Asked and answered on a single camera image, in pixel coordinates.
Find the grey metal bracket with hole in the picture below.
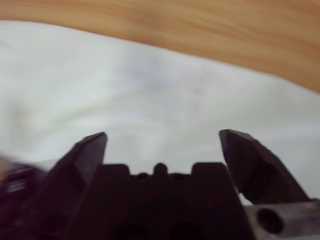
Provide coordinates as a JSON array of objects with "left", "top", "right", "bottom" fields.
[{"left": 243, "top": 199, "right": 320, "bottom": 238}]

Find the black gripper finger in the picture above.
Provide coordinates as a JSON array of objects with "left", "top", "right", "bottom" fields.
[
  {"left": 32, "top": 131, "right": 109, "bottom": 240},
  {"left": 218, "top": 128, "right": 311, "bottom": 206}
]

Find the white Unitree print t-shirt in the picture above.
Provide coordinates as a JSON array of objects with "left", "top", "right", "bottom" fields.
[{"left": 0, "top": 19, "right": 320, "bottom": 208}]

